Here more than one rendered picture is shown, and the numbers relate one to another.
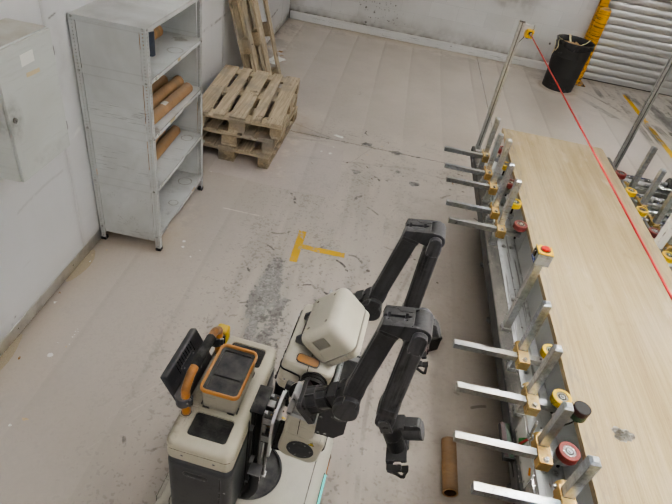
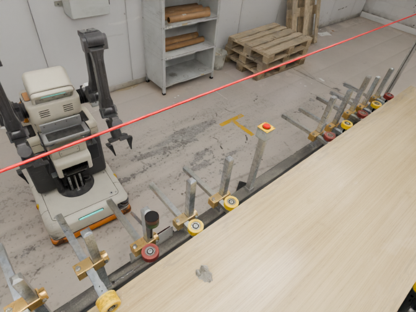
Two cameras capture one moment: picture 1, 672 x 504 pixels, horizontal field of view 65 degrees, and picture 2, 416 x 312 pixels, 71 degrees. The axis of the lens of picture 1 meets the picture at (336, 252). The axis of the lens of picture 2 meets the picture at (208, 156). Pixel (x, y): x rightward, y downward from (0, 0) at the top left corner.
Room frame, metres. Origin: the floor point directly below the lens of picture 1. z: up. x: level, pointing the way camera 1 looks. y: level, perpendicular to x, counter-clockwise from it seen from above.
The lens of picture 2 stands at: (0.85, -1.58, 2.15)
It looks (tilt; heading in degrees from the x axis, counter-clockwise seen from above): 43 degrees down; 43
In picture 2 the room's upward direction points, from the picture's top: 7 degrees clockwise
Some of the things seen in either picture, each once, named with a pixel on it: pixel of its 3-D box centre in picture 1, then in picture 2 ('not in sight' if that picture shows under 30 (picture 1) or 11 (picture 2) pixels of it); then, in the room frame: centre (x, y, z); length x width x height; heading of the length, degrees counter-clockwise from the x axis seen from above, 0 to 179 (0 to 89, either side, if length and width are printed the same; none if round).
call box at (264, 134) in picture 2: (542, 256); (264, 132); (1.98, -0.92, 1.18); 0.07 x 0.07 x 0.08; 89
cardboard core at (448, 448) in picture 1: (449, 465); not in sight; (1.57, -0.80, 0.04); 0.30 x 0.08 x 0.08; 179
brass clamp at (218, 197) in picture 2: (521, 355); (219, 197); (1.70, -0.92, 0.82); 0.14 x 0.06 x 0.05; 179
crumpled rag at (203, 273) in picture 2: (624, 433); (204, 273); (1.30, -1.22, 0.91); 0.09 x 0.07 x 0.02; 82
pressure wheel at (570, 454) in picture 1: (563, 458); (150, 256); (1.18, -0.98, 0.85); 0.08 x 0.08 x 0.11
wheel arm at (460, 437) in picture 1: (510, 448); (129, 228); (1.19, -0.79, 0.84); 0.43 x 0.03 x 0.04; 89
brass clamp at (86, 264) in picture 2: (565, 503); (91, 264); (0.95, -0.90, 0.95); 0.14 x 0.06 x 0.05; 179
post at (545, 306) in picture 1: (526, 340); (223, 187); (1.72, -0.92, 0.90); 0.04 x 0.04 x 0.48; 89
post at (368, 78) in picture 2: (497, 171); (355, 101); (3.22, -0.95, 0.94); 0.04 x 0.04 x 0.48; 89
